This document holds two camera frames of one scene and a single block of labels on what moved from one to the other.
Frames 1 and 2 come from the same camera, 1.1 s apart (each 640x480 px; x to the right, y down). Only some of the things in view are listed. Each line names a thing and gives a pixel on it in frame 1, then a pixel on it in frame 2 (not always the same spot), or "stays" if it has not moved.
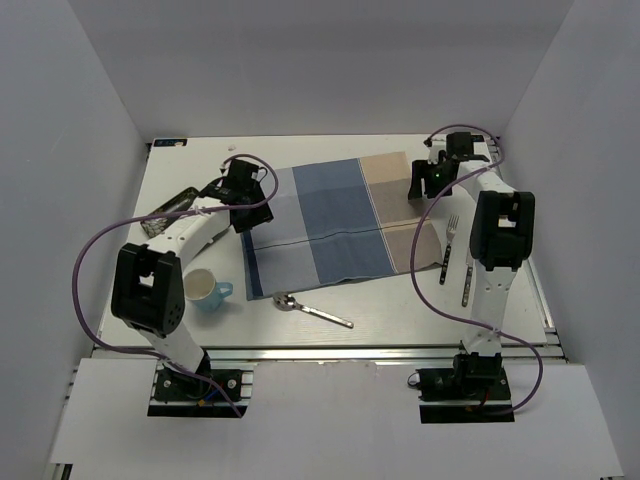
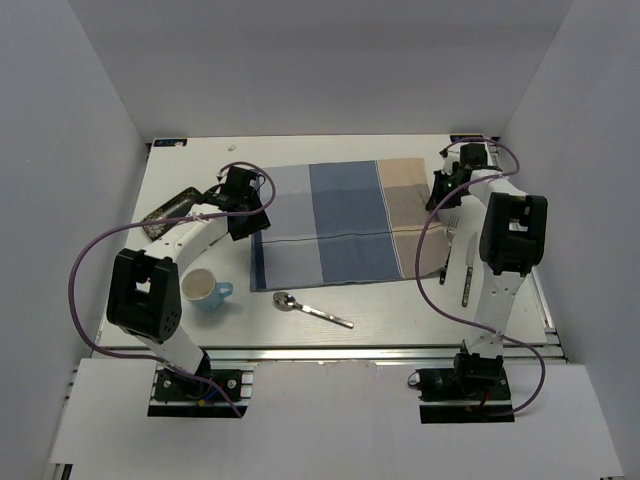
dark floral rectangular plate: x=177 y=204 stays
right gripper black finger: x=419 y=171 to x=443 y=185
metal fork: x=450 y=234 stays
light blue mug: x=203 y=291 stays
